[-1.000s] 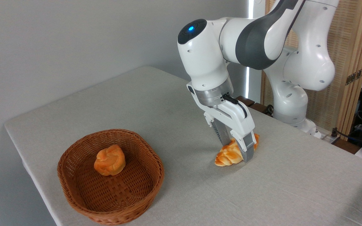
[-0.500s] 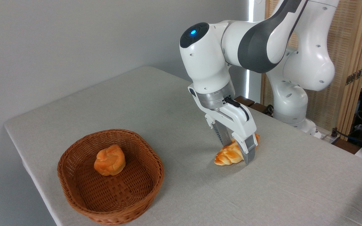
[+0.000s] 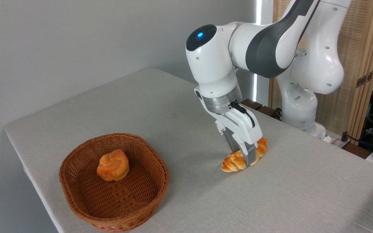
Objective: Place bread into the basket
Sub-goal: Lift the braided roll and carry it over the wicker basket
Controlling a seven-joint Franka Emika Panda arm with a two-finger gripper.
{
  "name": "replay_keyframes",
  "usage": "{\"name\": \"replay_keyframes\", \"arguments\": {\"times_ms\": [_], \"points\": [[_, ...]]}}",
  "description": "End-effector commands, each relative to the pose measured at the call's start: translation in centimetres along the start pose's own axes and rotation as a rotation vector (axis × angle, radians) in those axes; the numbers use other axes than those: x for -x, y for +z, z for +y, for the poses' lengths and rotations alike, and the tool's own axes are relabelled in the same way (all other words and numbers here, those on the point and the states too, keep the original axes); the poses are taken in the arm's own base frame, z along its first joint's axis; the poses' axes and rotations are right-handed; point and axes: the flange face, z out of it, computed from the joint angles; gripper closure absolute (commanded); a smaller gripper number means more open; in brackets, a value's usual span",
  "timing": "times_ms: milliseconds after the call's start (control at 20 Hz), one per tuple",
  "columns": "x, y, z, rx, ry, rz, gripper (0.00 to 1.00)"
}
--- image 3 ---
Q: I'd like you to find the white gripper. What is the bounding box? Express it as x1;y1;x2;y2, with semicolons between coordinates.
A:
195;87;263;166

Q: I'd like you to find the long braided bread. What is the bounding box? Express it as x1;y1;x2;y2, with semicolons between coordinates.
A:
221;138;268;173

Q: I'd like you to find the round orange bread roll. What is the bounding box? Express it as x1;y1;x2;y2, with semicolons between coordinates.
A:
96;149;130;182

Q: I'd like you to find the brown wicker basket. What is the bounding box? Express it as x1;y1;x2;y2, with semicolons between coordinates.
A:
59;133;170;232

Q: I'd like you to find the dark wooden block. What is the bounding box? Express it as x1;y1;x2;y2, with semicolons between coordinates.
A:
241;99;263;111
342;142;372;159
258;106;281;121

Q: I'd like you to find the grey tablecloth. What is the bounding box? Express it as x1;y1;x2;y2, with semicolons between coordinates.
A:
5;68;373;233

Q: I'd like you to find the dark metal screen hinge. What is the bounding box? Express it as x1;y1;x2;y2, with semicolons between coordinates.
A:
356;69;373;88

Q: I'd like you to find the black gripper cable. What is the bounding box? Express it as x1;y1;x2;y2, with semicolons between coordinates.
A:
230;102;256;128

